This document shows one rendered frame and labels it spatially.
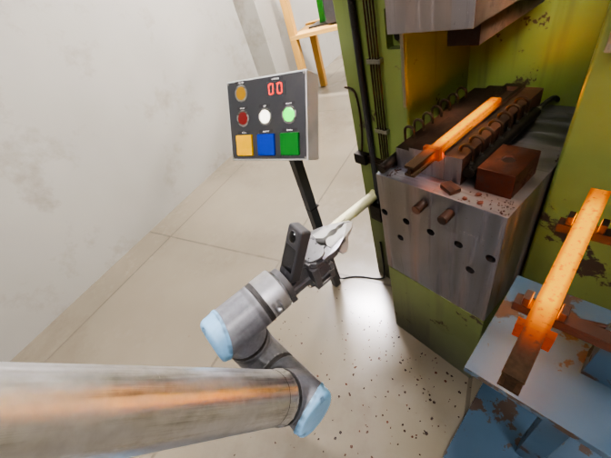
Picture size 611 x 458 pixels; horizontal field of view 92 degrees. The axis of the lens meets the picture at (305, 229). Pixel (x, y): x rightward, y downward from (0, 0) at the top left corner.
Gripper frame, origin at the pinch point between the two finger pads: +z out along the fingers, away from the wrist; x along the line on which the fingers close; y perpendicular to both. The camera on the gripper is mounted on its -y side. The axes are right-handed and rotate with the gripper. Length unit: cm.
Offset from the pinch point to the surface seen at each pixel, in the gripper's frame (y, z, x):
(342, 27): -26, 47, -42
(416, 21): -29.3, 32.9, -4.6
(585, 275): 37, 47, 37
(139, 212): 79, -43, -244
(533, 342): 0.8, -2.2, 37.8
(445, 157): 1.1, 32.9, 3.1
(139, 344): 100, -87, -122
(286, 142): -1.8, 16.5, -44.8
